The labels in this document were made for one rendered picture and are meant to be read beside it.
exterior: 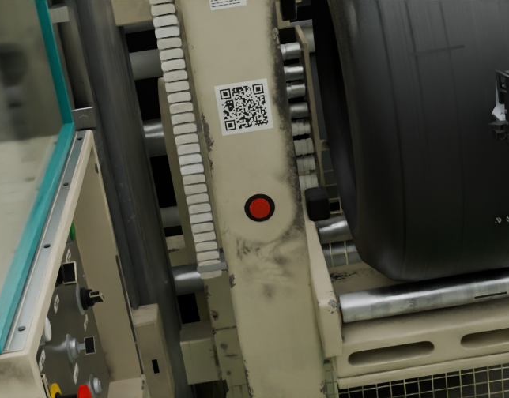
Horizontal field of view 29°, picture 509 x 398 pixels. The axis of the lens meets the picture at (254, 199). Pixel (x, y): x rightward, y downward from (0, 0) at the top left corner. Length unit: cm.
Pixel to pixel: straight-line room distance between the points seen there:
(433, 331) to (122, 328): 46
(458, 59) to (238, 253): 47
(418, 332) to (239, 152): 38
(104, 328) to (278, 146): 36
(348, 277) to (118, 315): 55
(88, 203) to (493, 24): 56
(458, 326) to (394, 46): 47
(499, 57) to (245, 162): 41
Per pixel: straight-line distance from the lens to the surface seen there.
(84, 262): 135
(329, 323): 145
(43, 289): 89
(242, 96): 142
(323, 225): 174
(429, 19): 127
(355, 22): 129
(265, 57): 141
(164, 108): 225
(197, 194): 148
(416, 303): 150
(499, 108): 122
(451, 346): 153
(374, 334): 151
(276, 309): 156
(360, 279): 179
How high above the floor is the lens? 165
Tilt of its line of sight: 23 degrees down
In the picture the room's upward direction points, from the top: 9 degrees counter-clockwise
